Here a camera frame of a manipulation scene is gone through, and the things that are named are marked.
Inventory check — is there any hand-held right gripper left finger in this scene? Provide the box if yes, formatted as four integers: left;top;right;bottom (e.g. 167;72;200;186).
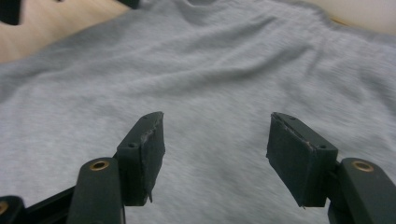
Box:
116;111;166;207

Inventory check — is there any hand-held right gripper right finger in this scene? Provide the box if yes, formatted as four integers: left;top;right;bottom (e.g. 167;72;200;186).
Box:
265;111;339;208

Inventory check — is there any grey cloth garment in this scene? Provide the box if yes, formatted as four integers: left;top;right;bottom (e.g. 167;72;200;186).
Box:
0;0;396;224

